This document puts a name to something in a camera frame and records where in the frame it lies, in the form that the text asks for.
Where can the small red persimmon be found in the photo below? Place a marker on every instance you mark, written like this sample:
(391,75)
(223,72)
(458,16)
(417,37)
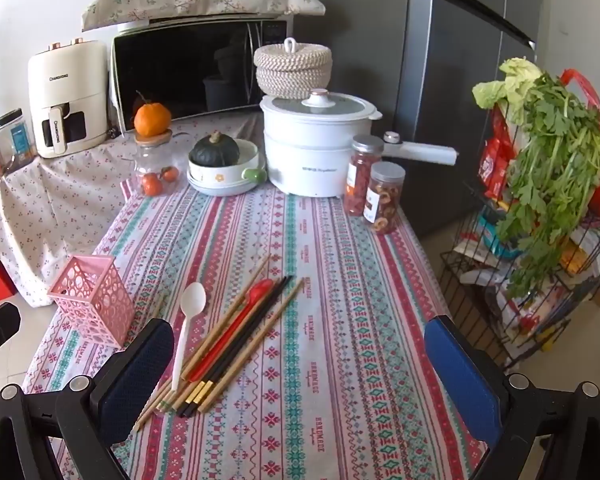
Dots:
(152,184)
(169,174)

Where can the dark green kabocha squash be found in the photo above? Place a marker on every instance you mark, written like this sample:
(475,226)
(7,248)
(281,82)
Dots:
(214,152)

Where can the pale green cabbage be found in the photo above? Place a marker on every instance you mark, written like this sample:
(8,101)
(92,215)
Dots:
(510,80)

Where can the blue packet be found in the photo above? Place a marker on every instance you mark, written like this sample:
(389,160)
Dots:
(495,240)

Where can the plastic jar of red dates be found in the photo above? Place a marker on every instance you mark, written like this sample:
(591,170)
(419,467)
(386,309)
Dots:
(357,180)

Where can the pink perforated utensil holder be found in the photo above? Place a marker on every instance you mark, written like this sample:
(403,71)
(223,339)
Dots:
(92,305)

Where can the clear jar with black lid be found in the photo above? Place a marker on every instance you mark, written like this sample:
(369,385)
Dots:
(16,140)

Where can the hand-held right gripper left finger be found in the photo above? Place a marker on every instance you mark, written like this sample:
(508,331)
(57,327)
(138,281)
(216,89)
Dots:
(140,360)

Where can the white pot lid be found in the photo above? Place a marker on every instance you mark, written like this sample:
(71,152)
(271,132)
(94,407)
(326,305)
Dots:
(320,105)

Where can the striped patterned tablecloth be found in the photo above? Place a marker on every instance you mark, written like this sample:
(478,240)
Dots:
(330,320)

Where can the orange fruit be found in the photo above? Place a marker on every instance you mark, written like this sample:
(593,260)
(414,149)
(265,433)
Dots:
(152,120)

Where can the small-flower print tablecloth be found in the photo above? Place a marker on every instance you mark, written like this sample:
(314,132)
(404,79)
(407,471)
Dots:
(55,200)

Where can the red snack packets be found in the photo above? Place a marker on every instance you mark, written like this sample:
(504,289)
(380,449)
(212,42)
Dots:
(497,160)

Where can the leafy green herbs bunch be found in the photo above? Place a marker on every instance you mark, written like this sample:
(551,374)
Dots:
(550,160)

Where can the black chopstick with gold end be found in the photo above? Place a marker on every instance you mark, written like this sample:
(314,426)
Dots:
(240,355)
(275,296)

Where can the plastic jar of dried rings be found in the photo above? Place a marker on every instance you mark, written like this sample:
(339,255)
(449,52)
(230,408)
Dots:
(385,200)

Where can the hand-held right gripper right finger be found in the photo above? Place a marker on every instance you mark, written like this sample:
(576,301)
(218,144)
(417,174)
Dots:
(460,375)

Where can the glass jar with wooden lid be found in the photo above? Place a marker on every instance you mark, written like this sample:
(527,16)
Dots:
(152,157)

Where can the cream air fryer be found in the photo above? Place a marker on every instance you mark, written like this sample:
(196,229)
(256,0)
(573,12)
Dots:
(70,85)

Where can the white electric pot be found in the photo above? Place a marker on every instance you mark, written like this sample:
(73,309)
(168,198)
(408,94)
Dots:
(305,160)

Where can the grey refrigerator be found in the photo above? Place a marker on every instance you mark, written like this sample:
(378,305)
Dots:
(430,85)

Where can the white plate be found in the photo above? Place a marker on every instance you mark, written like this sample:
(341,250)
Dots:
(220,193)

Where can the white plastic spoon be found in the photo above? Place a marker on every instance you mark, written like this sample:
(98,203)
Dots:
(194,297)

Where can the black door microwave oven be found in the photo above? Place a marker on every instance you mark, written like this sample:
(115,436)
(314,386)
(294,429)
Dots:
(180,75)

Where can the red plastic spoon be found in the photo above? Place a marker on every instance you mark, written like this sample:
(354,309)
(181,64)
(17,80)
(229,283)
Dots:
(257,290)

